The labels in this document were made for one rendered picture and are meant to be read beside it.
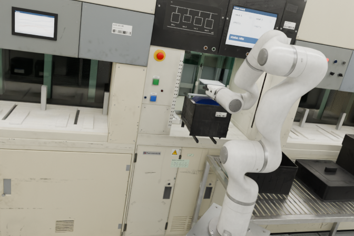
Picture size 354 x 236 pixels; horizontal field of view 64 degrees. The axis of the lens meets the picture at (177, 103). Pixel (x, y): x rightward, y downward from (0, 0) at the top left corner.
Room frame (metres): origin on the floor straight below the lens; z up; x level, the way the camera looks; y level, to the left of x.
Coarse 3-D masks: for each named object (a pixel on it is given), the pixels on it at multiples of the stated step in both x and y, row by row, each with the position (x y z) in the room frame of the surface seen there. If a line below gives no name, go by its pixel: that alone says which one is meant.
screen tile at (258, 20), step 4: (256, 16) 1.72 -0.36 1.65; (256, 20) 1.72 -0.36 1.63; (260, 20) 1.73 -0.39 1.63; (264, 20) 1.74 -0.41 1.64; (268, 20) 1.74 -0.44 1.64; (260, 24) 1.73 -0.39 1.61; (264, 24) 1.74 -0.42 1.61; (268, 24) 1.74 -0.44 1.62; (272, 24) 1.75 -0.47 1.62; (252, 28) 1.72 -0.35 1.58; (256, 28) 1.72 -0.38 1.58; (268, 28) 1.75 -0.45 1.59; (252, 32) 1.72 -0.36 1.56; (256, 32) 1.73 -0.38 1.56; (260, 32) 1.73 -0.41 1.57; (264, 32) 1.74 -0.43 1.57; (260, 36) 1.74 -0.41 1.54
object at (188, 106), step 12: (216, 84) 1.46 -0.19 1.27; (204, 96) 1.48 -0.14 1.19; (192, 108) 1.41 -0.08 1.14; (204, 108) 1.39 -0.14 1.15; (216, 108) 1.41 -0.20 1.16; (192, 120) 1.37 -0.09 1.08; (204, 120) 1.39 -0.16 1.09; (216, 120) 1.41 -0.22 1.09; (228, 120) 1.43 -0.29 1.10; (192, 132) 1.38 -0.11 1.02; (204, 132) 1.39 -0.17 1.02; (216, 132) 1.41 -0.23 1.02
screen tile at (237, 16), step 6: (234, 12) 1.68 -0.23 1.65; (234, 18) 1.68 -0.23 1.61; (240, 18) 1.69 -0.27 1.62; (246, 18) 1.70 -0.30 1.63; (252, 18) 1.71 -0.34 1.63; (234, 24) 1.68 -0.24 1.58; (246, 24) 1.70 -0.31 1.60; (234, 30) 1.69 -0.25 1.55; (240, 30) 1.70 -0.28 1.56; (246, 30) 1.71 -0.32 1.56
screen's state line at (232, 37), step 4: (232, 36) 1.69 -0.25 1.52; (236, 36) 1.69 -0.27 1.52; (240, 36) 1.70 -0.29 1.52; (244, 36) 1.71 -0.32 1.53; (232, 40) 1.69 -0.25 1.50; (236, 40) 1.69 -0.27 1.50; (240, 40) 1.70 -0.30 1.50; (244, 40) 1.71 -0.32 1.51; (248, 40) 1.72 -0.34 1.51; (252, 40) 1.72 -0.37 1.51; (256, 40) 1.73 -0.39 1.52
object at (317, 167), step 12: (300, 168) 1.56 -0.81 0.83; (312, 168) 1.54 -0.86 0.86; (324, 168) 1.57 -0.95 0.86; (336, 168) 1.54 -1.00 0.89; (300, 180) 1.54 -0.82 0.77; (312, 180) 1.46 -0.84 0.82; (324, 180) 1.41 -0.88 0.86; (336, 180) 1.44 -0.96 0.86; (348, 180) 1.46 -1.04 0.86; (312, 192) 1.43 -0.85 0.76; (324, 192) 1.37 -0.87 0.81; (336, 192) 1.38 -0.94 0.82; (348, 192) 1.40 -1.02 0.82
